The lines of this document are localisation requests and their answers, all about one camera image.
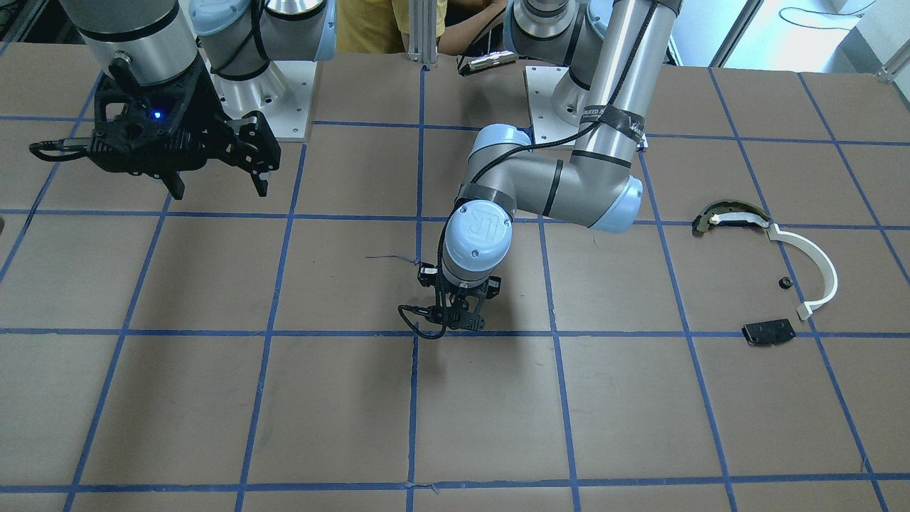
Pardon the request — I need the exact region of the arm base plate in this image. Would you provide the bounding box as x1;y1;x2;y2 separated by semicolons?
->
525;65;649;151
211;60;319;143

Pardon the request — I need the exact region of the white curved plastic bracket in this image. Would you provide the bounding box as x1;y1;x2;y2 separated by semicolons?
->
766;223;839;320

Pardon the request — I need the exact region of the black metal brake pad plate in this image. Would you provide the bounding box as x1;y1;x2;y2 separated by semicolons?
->
741;319;796;347

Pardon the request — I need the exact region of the curved brake shoe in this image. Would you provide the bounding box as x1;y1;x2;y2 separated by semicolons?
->
692;200;771;237

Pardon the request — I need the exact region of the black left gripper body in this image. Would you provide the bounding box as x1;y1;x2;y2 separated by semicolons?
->
417;262;501;331

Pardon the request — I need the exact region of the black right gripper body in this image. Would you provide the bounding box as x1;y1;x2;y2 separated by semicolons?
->
85;56;282;200

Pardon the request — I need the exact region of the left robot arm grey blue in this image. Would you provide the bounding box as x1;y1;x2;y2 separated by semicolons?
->
397;1;683;334

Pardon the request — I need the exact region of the man in yellow shirt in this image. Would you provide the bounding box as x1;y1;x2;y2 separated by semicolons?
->
336;1;508;55

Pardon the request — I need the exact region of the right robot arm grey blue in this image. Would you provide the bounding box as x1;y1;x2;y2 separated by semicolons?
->
29;1;337;200

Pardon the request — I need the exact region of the aluminium frame post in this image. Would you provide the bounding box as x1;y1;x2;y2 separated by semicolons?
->
407;1;438;68

